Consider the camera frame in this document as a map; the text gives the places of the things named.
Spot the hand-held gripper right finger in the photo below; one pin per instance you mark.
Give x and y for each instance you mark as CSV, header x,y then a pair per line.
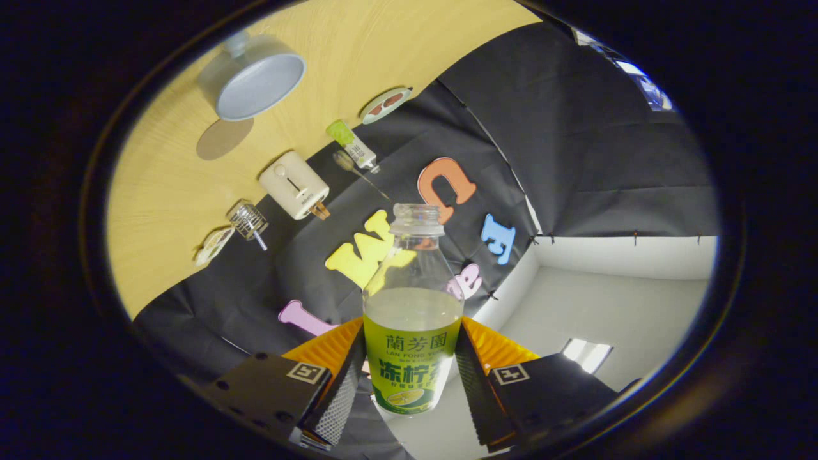
x,y
473,396

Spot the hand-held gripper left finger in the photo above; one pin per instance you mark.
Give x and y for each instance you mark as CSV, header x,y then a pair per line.
x,y
335,396

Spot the green label juice bottle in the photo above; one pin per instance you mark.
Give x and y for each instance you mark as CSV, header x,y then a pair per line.
x,y
412,348

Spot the round brown coaster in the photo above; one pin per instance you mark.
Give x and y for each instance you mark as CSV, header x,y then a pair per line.
x,y
220,139

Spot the pale blue cup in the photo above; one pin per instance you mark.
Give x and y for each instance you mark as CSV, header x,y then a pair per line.
x,y
255,83

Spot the small white capped green bottle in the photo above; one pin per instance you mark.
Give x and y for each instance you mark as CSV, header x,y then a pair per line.
x,y
351,144

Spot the long ceiling light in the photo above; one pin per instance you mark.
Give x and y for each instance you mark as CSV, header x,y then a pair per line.
x,y
586,354

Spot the purple straw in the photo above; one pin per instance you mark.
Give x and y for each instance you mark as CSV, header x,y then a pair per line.
x,y
261,241

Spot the brown bread slice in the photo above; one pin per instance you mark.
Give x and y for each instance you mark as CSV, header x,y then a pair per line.
x,y
320,211

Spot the white food tray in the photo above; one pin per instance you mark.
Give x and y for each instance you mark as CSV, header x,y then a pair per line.
x,y
214,246

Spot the cream toaster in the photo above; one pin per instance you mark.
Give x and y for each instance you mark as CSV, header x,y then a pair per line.
x,y
291,182

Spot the pale green plate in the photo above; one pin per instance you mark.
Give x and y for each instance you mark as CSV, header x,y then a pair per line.
x,y
372,117

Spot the brown food piece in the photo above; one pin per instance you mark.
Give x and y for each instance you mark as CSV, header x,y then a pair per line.
x,y
394,99
377,108

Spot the wooden table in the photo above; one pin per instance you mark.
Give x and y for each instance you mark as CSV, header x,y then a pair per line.
x,y
383,51

